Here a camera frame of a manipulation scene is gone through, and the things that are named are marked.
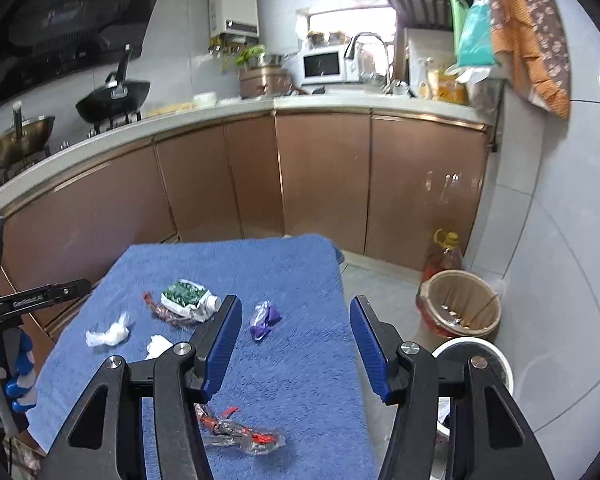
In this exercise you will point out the blue towel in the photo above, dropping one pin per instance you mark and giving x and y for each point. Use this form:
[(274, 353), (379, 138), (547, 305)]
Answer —
[(300, 390)]

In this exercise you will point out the white microwave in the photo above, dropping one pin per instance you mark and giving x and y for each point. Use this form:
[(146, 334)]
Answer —
[(322, 65)]

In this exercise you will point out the clear wrapper with red print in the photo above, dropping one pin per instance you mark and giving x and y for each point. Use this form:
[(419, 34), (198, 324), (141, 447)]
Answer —
[(250, 437)]

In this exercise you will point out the black range hood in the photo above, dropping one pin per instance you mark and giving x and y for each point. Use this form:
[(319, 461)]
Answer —
[(70, 20)]

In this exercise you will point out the steel kitchen faucet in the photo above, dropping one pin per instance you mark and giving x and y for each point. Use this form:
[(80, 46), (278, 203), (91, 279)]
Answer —
[(365, 36)]

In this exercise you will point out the green leafy vegetable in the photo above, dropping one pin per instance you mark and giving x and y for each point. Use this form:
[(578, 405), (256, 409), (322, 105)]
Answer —
[(250, 55)]

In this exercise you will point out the copper base cabinets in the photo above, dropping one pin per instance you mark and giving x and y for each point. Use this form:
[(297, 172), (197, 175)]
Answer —
[(325, 180)]

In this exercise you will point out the orange brown floral apron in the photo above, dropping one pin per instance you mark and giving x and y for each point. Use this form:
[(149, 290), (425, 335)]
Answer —
[(535, 35)]

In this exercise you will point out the small white tissue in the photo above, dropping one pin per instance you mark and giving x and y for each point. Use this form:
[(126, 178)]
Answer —
[(157, 347)]

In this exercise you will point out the white bin with black liner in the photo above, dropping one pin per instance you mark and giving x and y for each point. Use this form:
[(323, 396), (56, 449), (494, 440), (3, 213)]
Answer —
[(460, 347)]

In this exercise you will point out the cooking oil bottle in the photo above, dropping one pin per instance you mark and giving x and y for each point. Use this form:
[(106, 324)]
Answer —
[(445, 260)]

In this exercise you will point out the white bowl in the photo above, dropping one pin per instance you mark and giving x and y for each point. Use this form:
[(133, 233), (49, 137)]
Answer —
[(205, 99)]

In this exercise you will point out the copper multi cooker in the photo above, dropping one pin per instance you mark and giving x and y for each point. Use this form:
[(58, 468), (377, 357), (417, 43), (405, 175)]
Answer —
[(262, 82)]

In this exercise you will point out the window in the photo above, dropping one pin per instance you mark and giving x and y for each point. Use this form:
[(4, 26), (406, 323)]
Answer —
[(350, 20)]

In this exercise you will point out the green white pouch with cap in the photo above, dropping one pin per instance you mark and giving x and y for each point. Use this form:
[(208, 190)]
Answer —
[(185, 297)]

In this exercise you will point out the purple wrapper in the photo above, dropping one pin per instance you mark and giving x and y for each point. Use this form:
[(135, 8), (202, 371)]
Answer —
[(265, 320)]

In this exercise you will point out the clear wrapper with red strip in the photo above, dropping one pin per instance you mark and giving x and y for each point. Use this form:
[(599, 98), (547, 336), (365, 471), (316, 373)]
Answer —
[(162, 312)]

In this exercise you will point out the white plastic bag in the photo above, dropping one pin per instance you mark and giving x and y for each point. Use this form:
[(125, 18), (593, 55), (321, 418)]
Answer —
[(480, 77)]

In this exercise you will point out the person's left hand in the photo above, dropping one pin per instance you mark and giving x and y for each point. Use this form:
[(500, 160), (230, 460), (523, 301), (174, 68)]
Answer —
[(22, 360)]

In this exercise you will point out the beige lined bucket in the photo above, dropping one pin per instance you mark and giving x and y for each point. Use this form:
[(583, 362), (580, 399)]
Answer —
[(460, 300)]

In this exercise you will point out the large white tissue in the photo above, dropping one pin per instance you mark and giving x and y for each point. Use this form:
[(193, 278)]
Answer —
[(112, 332)]

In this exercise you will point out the yellow bottle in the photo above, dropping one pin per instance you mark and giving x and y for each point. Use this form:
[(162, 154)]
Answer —
[(452, 90)]

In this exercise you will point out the teal plastic bag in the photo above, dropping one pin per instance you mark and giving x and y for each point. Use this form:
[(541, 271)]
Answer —
[(475, 35)]

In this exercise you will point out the clear spray bottle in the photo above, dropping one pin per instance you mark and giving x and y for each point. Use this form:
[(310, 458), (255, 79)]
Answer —
[(426, 82)]

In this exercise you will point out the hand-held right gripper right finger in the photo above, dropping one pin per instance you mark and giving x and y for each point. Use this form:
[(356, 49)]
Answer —
[(370, 345)]

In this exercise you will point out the steel pan on stove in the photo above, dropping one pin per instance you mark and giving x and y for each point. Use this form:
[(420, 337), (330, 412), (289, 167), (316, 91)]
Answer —
[(22, 140)]

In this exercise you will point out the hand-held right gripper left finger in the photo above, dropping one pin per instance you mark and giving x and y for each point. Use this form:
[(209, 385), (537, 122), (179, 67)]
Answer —
[(222, 345)]

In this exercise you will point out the lidded steel bowl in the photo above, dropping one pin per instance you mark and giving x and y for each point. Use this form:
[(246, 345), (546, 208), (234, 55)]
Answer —
[(327, 39)]

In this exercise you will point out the white water heater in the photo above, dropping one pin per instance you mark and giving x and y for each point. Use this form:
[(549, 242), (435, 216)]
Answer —
[(235, 10)]

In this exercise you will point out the gas stove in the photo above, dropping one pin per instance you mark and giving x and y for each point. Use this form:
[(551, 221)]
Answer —
[(105, 125)]

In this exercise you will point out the black wok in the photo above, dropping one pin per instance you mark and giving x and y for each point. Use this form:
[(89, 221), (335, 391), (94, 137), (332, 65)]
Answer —
[(112, 102)]

